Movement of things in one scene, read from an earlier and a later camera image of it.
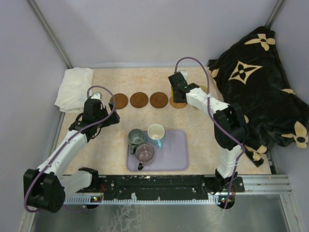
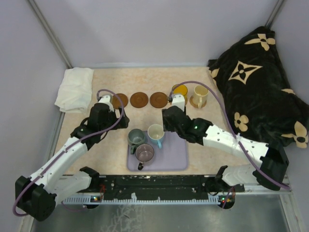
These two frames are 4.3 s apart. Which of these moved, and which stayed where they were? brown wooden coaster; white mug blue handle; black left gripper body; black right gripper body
Moved: black left gripper body; black right gripper body
Stayed: white mug blue handle; brown wooden coaster
